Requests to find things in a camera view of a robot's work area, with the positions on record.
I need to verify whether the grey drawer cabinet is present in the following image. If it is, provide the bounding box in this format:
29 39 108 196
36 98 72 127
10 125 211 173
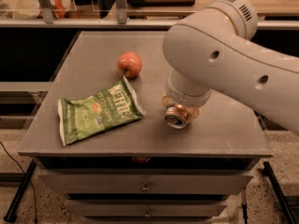
21 31 272 224

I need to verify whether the metal shelf rail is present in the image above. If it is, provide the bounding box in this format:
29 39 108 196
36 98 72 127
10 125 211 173
0 0 299 30

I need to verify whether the orange white bag on shelf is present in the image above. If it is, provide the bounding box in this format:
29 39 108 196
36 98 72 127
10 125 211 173
38 0 74 19

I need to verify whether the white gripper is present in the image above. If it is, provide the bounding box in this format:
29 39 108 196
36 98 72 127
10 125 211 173
162 69 212 119

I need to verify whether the orange soda can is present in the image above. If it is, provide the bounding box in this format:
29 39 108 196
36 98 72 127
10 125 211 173
164 105 192 129

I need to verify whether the drawer with knob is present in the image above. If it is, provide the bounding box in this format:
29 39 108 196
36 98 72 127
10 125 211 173
65 200 227 217
39 171 252 195

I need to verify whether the black left floor bar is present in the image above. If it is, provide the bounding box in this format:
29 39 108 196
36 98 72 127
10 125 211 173
4 161 36 223

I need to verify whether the red apple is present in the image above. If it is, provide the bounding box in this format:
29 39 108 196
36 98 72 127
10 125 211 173
117 52 142 78

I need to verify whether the black floor bar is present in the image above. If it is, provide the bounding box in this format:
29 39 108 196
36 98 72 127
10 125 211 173
263 161 299 224
4 161 36 223

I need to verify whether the lower drawer with knob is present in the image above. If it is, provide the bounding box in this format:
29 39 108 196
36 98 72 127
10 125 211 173
65 200 227 217

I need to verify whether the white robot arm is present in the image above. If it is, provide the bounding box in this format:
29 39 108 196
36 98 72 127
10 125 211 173
163 0 299 133

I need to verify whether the top drawer with knob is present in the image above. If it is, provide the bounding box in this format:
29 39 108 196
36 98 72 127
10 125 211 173
39 171 252 195

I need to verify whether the black cable on floor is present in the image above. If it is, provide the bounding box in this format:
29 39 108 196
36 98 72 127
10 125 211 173
0 141 39 224

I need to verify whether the black right floor bar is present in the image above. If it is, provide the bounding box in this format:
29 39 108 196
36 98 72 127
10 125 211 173
263 161 299 224

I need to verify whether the green chip bag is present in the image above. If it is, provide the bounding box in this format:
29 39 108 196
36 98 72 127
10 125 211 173
58 77 146 146

